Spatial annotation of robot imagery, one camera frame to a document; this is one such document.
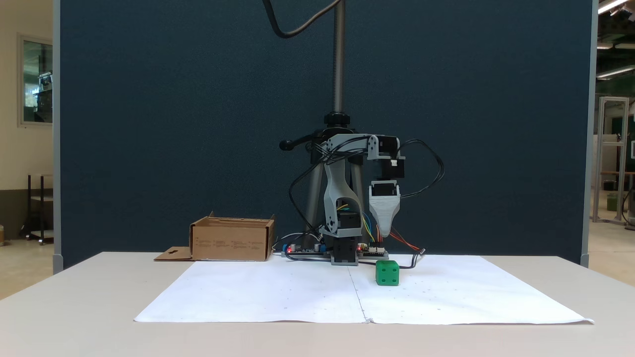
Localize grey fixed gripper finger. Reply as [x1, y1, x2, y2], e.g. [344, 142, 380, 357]
[370, 208, 401, 239]

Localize green die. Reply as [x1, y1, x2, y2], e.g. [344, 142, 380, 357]
[376, 260, 400, 287]

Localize circuit board with blue parts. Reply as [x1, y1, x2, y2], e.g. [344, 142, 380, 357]
[281, 242, 329, 258]

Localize white paper sheet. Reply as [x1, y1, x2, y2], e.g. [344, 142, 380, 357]
[134, 255, 594, 325]

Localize black and silver tripod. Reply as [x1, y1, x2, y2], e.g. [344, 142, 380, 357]
[279, 0, 368, 251]

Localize brown cardboard box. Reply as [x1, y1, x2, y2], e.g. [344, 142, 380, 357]
[154, 212, 276, 262]

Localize dark blue partition panel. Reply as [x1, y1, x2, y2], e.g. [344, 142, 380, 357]
[53, 0, 598, 271]

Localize ceiling strip light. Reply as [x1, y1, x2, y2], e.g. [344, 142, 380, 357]
[597, 64, 635, 80]
[598, 0, 629, 15]

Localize black shelf cart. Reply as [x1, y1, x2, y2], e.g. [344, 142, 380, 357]
[21, 174, 54, 245]

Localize yellow green blue wires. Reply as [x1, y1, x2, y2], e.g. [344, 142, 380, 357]
[361, 211, 376, 243]

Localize orange wire pair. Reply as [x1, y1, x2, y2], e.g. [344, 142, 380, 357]
[376, 221, 422, 252]

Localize circuit board with orange wires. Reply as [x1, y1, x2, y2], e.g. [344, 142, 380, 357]
[357, 244, 389, 260]

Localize black power cable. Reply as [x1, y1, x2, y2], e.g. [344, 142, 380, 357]
[360, 249, 426, 270]

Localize black gripper motor wire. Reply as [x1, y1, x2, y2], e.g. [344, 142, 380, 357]
[398, 139, 445, 199]

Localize thin white cable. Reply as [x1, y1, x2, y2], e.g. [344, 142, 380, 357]
[272, 232, 311, 251]

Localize black arm wire loop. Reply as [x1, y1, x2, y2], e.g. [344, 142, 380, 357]
[289, 141, 330, 239]

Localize thick black camera cable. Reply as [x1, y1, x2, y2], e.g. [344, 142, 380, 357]
[262, 0, 343, 39]

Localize silver metal frame rack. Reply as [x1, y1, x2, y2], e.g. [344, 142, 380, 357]
[592, 96, 631, 226]

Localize framed wall window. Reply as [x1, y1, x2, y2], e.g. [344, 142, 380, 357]
[17, 33, 54, 128]

